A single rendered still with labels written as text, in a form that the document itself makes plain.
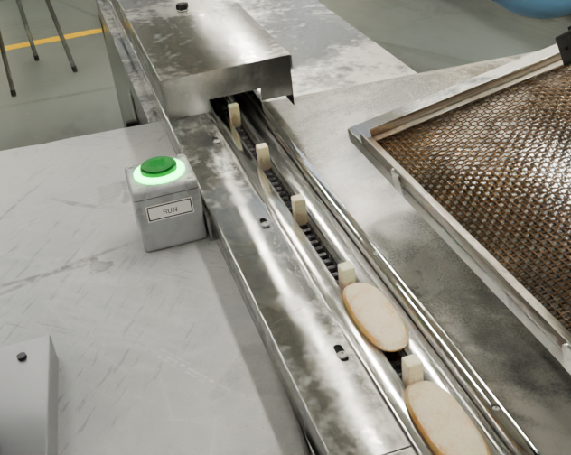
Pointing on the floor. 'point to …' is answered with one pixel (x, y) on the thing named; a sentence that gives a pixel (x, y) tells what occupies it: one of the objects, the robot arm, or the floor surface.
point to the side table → (124, 309)
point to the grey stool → (28, 39)
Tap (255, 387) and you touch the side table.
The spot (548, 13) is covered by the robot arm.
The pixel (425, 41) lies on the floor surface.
